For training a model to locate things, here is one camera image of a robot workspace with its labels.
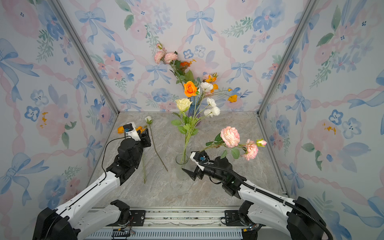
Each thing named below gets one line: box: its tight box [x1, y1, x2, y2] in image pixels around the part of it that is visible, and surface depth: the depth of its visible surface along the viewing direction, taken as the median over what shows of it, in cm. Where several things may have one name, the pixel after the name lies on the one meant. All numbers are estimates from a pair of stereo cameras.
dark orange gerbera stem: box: [179, 59, 197, 84], surface depth 95 cm
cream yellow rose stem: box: [171, 98, 199, 164], surface depth 66 cm
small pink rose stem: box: [200, 126, 268, 161], surface depth 54 cm
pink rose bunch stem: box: [154, 43, 185, 88], surface depth 87 cm
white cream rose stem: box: [181, 81, 221, 163], surface depth 68 cm
